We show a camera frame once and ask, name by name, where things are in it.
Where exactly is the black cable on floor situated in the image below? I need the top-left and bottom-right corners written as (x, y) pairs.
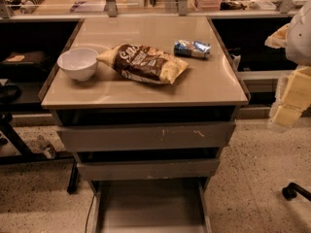
top-left (84, 192), bottom-right (97, 233)

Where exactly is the brown chip bag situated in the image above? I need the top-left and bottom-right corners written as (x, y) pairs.
top-left (97, 44), bottom-right (189, 84)

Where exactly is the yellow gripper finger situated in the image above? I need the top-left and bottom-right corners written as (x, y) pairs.
top-left (268, 65), bottom-right (311, 133)
top-left (264, 23), bottom-right (289, 49)

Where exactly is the grey drawer cabinet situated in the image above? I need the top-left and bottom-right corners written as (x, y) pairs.
top-left (38, 16), bottom-right (252, 233)

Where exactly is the top grey drawer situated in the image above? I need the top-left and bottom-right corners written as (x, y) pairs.
top-left (57, 121), bottom-right (235, 152)

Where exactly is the black chair base leg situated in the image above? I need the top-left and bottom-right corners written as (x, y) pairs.
top-left (282, 183), bottom-right (311, 201)

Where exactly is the white bowl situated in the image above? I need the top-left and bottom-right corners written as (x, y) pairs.
top-left (57, 48), bottom-right (98, 82)

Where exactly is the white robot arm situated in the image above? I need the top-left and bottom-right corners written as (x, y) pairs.
top-left (264, 0), bottom-right (311, 133)

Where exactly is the open bottom drawer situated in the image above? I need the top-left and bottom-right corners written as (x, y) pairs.
top-left (91, 179), bottom-right (212, 233)

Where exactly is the blue snack packet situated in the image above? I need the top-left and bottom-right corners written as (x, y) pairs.
top-left (174, 40), bottom-right (211, 59)

